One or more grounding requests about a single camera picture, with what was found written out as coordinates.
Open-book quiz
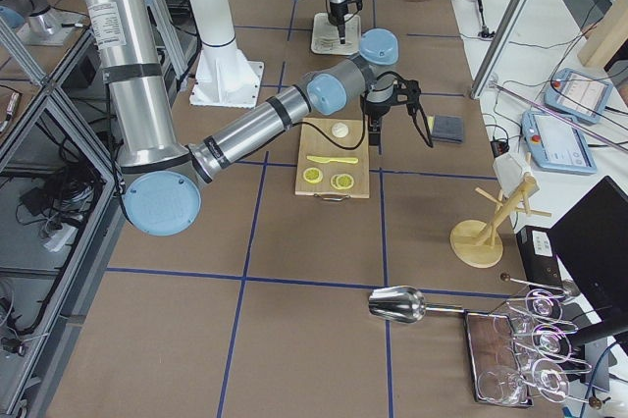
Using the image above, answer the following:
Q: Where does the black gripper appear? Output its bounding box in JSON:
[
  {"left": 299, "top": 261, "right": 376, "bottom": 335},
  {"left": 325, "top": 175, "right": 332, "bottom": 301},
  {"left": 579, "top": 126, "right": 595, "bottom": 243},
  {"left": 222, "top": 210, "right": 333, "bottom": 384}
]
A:
[
  {"left": 328, "top": 1, "right": 348, "bottom": 45},
  {"left": 360, "top": 88, "right": 393, "bottom": 145}
]

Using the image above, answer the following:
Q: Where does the white steamed bun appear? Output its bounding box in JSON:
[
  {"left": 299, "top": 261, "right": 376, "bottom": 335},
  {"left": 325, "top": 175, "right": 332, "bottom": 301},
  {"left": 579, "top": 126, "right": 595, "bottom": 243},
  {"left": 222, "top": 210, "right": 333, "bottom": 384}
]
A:
[{"left": 331, "top": 122, "right": 349, "bottom": 138}]

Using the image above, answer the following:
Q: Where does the bamboo cutting board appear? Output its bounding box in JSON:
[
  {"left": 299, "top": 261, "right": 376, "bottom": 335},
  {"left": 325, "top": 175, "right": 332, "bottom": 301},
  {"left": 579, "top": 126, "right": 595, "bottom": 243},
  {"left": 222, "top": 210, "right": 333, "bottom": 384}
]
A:
[{"left": 294, "top": 118, "right": 370, "bottom": 200}]

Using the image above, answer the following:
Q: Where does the yellow plastic knife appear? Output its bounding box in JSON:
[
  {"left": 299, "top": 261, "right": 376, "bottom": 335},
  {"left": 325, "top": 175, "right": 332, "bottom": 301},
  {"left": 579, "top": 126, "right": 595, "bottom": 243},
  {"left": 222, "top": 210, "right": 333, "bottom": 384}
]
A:
[{"left": 306, "top": 155, "right": 359, "bottom": 165}]

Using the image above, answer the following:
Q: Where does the upper lemon slice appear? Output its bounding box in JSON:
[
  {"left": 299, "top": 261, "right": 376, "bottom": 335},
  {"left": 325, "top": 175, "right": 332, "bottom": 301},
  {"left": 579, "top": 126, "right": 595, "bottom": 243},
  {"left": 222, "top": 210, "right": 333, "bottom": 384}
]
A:
[{"left": 331, "top": 174, "right": 354, "bottom": 185}]

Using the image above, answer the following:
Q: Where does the grey yellow folded cloth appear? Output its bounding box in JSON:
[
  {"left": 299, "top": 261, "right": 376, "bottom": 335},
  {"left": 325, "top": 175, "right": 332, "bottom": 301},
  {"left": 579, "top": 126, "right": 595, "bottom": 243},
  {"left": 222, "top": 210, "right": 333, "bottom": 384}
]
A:
[{"left": 428, "top": 115, "right": 464, "bottom": 143}]

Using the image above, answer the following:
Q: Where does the lower stacked lemon slice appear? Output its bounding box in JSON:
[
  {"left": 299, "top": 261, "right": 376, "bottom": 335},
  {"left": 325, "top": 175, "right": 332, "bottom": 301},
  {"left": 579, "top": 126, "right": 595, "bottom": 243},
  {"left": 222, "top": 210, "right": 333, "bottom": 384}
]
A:
[{"left": 332, "top": 181, "right": 354, "bottom": 190}]

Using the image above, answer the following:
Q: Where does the single lemon slice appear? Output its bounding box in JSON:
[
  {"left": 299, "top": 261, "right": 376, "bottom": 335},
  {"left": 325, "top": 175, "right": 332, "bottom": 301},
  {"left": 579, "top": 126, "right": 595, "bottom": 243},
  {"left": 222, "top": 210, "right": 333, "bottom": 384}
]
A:
[{"left": 302, "top": 167, "right": 324, "bottom": 184}]

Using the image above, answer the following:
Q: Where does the wooden mug tree stand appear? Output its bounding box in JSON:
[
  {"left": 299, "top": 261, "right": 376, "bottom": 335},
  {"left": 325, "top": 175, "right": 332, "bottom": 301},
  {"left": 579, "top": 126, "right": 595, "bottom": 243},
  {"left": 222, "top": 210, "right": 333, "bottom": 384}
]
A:
[{"left": 449, "top": 172, "right": 551, "bottom": 269}]

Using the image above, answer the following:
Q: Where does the near teach pendant tablet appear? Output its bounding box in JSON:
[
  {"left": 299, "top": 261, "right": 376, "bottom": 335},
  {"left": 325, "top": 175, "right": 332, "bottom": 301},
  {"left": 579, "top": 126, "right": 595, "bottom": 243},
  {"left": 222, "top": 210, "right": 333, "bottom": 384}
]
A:
[{"left": 521, "top": 110, "right": 598, "bottom": 175}]

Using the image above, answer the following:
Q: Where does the teach pendant tablet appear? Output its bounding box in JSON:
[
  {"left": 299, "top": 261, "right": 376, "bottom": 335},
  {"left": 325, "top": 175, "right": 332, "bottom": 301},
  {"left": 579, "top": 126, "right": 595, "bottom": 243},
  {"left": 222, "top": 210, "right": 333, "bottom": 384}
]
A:
[
  {"left": 545, "top": 68, "right": 614, "bottom": 125},
  {"left": 521, "top": 110, "right": 598, "bottom": 175}
]

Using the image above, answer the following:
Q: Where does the steel scoop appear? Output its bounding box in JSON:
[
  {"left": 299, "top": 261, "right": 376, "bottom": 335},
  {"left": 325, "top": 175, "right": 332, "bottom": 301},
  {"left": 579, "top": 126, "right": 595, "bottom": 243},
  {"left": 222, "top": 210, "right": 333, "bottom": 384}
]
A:
[{"left": 368, "top": 286, "right": 465, "bottom": 324}]

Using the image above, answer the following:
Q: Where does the far teach pendant tablet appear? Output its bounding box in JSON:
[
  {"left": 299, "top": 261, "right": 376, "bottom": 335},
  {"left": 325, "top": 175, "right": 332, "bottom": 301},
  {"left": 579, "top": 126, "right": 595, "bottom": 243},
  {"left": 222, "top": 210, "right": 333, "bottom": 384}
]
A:
[{"left": 545, "top": 68, "right": 614, "bottom": 125}]

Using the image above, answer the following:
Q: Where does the black monitor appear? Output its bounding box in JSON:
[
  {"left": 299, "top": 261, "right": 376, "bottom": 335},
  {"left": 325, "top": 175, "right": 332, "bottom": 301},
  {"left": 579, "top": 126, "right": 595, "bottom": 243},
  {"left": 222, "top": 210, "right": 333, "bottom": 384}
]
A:
[{"left": 549, "top": 176, "right": 627, "bottom": 346}]

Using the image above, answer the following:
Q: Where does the wine glass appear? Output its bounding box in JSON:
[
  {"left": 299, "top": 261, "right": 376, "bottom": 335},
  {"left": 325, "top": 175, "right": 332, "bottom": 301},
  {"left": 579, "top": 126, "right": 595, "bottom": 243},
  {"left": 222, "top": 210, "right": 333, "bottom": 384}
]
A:
[{"left": 506, "top": 288, "right": 562, "bottom": 334}]

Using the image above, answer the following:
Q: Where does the black glass rack tray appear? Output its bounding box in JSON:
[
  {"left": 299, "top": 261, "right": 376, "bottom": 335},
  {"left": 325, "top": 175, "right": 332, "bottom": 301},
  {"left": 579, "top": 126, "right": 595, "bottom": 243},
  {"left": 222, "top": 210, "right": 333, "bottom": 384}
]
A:
[{"left": 463, "top": 311, "right": 534, "bottom": 409}]

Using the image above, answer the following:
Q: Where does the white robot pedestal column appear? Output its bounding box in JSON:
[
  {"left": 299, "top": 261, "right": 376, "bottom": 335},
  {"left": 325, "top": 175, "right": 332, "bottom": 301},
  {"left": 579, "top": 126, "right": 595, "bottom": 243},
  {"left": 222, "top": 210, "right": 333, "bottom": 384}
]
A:
[{"left": 189, "top": 0, "right": 264, "bottom": 109}]

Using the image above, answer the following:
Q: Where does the aluminium frame post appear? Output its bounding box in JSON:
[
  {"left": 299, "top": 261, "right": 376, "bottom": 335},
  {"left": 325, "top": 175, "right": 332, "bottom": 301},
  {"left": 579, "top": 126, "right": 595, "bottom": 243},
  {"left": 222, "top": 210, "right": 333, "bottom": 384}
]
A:
[{"left": 470, "top": 0, "right": 529, "bottom": 99}]

